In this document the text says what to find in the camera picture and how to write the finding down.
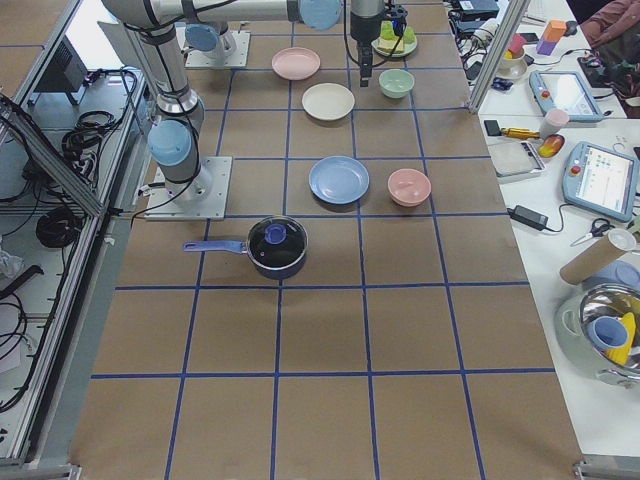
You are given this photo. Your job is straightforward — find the mango toy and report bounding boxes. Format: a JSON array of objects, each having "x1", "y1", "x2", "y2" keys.
[{"x1": 537, "y1": 134, "x2": 565, "y2": 158}]

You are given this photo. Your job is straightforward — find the scissors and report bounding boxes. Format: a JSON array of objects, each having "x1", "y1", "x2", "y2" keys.
[{"x1": 571, "y1": 218, "x2": 614, "y2": 246}]

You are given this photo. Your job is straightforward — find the cardboard tube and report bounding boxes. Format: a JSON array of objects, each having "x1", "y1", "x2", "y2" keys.
[{"x1": 559, "y1": 228, "x2": 637, "y2": 285}]

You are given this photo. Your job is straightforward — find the purple and orange blocks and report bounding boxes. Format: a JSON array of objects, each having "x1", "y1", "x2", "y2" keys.
[{"x1": 535, "y1": 20, "x2": 567, "y2": 56}]

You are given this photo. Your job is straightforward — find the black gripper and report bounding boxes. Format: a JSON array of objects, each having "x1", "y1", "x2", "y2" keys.
[{"x1": 349, "y1": 0, "x2": 406, "y2": 87}]

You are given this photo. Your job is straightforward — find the teach pendant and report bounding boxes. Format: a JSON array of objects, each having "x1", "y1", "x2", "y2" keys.
[
  {"x1": 562, "y1": 142, "x2": 639, "y2": 222},
  {"x1": 528, "y1": 71, "x2": 604, "y2": 123}
]

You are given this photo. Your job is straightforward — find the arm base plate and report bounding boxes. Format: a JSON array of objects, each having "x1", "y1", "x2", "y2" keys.
[
  {"x1": 144, "y1": 156, "x2": 232, "y2": 221},
  {"x1": 185, "y1": 29, "x2": 250, "y2": 69}
]

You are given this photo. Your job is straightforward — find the black phone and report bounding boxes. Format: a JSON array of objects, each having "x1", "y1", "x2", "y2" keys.
[{"x1": 483, "y1": 119, "x2": 502, "y2": 137}]

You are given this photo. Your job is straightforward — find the blue plate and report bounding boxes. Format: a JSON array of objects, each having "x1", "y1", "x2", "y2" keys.
[{"x1": 309, "y1": 156, "x2": 370, "y2": 205}]

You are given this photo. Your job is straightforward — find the white cup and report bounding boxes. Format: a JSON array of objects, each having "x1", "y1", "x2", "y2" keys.
[{"x1": 539, "y1": 108, "x2": 570, "y2": 139}]

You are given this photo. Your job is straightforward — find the steel mixing bowl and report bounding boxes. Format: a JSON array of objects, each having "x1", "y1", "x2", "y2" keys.
[{"x1": 555, "y1": 284, "x2": 639, "y2": 388}]

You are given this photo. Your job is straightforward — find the white bowl with toys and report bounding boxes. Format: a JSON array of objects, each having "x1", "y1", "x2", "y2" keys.
[{"x1": 497, "y1": 33, "x2": 527, "y2": 79}]

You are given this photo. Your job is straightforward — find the pink plate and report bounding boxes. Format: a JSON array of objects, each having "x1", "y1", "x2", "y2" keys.
[{"x1": 271, "y1": 47, "x2": 321, "y2": 81}]

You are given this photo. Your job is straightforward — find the green bowl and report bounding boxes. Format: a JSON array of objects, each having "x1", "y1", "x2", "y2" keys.
[{"x1": 379, "y1": 69, "x2": 415, "y2": 99}]

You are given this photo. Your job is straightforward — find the black control box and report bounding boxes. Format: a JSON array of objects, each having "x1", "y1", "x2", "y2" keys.
[{"x1": 34, "y1": 36, "x2": 88, "y2": 105}]

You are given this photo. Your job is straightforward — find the coiled black cables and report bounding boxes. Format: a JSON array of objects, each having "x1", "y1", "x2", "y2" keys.
[{"x1": 34, "y1": 204, "x2": 83, "y2": 250}]

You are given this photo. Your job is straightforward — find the black power adapter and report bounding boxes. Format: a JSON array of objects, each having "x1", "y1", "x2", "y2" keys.
[{"x1": 507, "y1": 205, "x2": 548, "y2": 231}]

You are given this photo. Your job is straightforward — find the upper teach pendant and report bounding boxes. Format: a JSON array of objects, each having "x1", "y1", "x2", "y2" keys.
[{"x1": 528, "y1": 71, "x2": 604, "y2": 123}]

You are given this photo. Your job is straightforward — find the blue saucepan with glass lid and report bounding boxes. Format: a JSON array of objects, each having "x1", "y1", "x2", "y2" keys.
[{"x1": 183, "y1": 216, "x2": 308, "y2": 280}]

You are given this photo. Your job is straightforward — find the cream white plate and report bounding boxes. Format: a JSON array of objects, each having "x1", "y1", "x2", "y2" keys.
[{"x1": 302, "y1": 83, "x2": 355, "y2": 121}]

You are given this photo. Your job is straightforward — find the yellow corn toy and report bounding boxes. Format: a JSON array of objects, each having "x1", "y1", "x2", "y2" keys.
[{"x1": 603, "y1": 312, "x2": 637, "y2": 365}]

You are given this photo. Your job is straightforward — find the aluminium frame post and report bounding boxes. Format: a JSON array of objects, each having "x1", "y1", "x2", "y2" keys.
[{"x1": 467, "y1": 0, "x2": 529, "y2": 114}]

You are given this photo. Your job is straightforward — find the yellow handled tool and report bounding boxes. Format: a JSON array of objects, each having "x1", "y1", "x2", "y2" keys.
[{"x1": 501, "y1": 128, "x2": 540, "y2": 140}]

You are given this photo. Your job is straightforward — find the lower teach pendant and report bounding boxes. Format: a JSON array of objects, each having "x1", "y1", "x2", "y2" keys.
[{"x1": 562, "y1": 142, "x2": 639, "y2": 222}]

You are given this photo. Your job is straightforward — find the pink bowl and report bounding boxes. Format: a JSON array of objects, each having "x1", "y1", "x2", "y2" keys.
[{"x1": 387, "y1": 168, "x2": 432, "y2": 207}]

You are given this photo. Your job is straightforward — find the blue cup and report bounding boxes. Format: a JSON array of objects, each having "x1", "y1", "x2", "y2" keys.
[{"x1": 588, "y1": 316, "x2": 628, "y2": 350}]

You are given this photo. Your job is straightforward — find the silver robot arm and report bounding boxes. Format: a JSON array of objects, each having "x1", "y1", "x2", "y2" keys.
[
  {"x1": 183, "y1": 1, "x2": 408, "y2": 87},
  {"x1": 103, "y1": 1, "x2": 342, "y2": 204}
]

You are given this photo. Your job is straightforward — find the digital kitchen scale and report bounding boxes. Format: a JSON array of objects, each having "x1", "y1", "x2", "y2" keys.
[{"x1": 488, "y1": 141, "x2": 545, "y2": 183}]

